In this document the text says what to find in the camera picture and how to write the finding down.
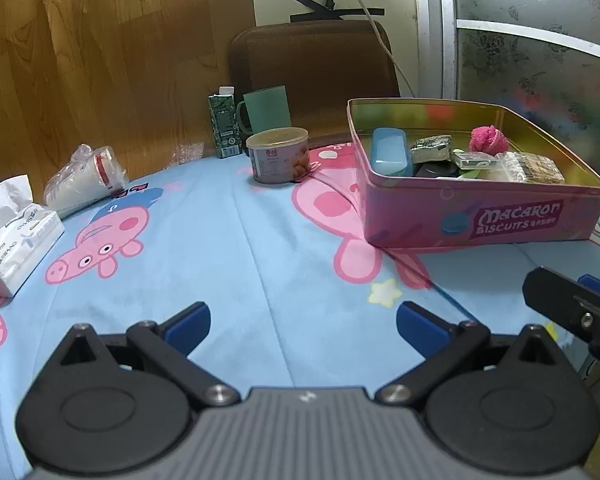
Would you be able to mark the pink fluffy scrunchie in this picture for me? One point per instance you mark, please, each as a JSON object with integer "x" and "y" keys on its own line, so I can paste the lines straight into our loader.
{"x": 487, "y": 139}

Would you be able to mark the pink biscuit tin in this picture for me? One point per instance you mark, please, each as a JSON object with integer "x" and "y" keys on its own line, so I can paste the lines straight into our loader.
{"x": 430, "y": 210}

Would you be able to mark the printed blue blanket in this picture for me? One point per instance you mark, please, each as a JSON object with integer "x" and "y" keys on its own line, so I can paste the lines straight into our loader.
{"x": 230, "y": 260}

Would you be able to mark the green printed tissue packet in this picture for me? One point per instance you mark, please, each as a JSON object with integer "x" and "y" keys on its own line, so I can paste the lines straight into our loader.
{"x": 430, "y": 147}

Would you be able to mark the frosted glass sliding door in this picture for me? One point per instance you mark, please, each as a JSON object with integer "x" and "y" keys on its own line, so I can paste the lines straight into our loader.
{"x": 530, "y": 60}

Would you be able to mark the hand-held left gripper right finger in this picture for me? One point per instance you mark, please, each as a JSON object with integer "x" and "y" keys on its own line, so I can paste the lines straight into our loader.
{"x": 420, "y": 329}

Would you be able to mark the bagged stack of cups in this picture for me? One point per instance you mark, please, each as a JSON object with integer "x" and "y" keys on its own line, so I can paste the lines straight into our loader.
{"x": 85, "y": 180}

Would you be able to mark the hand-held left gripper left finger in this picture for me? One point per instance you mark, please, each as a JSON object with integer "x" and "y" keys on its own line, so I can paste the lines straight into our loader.
{"x": 190, "y": 325}

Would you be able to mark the black case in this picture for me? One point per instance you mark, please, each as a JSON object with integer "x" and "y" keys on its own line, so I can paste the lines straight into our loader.
{"x": 430, "y": 170}

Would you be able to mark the wood grain board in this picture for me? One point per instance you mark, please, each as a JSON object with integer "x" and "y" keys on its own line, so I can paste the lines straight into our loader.
{"x": 105, "y": 60}

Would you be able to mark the round can with lid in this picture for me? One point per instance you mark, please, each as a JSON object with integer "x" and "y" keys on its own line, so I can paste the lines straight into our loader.
{"x": 277, "y": 157}

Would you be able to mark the white tissue pack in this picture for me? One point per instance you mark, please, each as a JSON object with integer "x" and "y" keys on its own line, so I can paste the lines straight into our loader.
{"x": 20, "y": 245}

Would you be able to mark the green plastic item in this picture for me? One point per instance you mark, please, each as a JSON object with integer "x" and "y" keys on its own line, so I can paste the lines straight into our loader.
{"x": 470, "y": 175}

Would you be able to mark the blue case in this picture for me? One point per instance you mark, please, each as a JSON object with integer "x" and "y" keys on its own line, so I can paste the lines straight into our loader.
{"x": 390, "y": 152}

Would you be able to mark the clear snack packet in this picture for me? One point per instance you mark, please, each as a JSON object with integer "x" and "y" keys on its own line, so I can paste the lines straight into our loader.
{"x": 530, "y": 167}

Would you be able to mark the black tape cross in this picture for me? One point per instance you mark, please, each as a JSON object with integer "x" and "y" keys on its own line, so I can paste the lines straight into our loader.
{"x": 330, "y": 11}

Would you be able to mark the brown chair back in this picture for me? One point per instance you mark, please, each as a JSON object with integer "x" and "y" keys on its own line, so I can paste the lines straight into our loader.
{"x": 320, "y": 70}

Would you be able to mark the green drink carton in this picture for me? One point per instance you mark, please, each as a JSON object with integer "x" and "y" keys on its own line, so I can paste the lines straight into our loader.
{"x": 225, "y": 125}

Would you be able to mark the green mug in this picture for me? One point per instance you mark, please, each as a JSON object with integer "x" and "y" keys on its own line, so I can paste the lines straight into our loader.
{"x": 267, "y": 107}

